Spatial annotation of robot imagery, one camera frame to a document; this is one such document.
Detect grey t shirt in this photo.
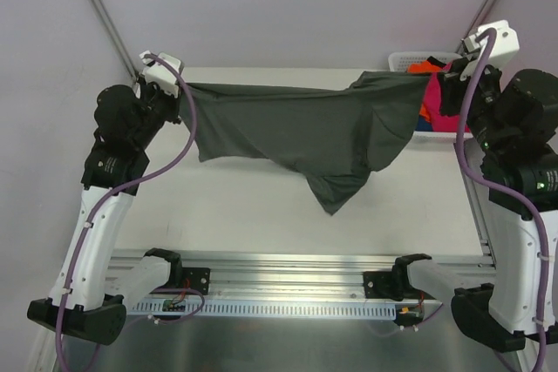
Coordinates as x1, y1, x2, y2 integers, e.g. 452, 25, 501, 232
179, 71, 430, 215

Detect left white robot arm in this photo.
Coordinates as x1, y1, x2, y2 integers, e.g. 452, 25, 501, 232
27, 81, 183, 346

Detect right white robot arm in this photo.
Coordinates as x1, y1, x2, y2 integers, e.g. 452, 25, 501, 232
390, 67, 557, 353

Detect pink t shirt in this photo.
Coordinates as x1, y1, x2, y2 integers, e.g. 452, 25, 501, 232
423, 72, 466, 133

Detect orange t shirt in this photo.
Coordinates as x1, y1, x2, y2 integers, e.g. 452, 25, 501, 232
407, 61, 446, 123

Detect blue t shirt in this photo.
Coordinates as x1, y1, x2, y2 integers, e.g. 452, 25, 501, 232
415, 115, 433, 132

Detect white plastic laundry basket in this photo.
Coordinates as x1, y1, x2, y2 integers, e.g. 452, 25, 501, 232
387, 51, 474, 145

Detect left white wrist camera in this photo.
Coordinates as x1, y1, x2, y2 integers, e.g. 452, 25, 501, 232
139, 51, 184, 98

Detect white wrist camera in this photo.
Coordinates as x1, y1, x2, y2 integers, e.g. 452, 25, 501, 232
139, 51, 184, 98
463, 20, 520, 76

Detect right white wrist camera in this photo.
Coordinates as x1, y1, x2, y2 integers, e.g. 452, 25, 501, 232
463, 20, 520, 76

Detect left aluminium corner post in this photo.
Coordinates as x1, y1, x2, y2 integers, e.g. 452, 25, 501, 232
88, 0, 139, 80

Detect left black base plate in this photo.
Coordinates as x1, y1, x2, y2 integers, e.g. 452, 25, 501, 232
177, 267, 211, 295

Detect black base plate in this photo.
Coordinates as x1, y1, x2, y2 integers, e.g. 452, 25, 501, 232
363, 271, 405, 301
177, 267, 211, 295

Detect aluminium mounting rail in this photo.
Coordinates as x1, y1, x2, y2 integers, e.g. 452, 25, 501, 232
104, 249, 498, 303

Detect white slotted cable duct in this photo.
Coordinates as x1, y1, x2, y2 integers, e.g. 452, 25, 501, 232
130, 298, 397, 321

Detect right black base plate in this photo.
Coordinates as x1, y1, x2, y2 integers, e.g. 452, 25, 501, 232
363, 271, 405, 301

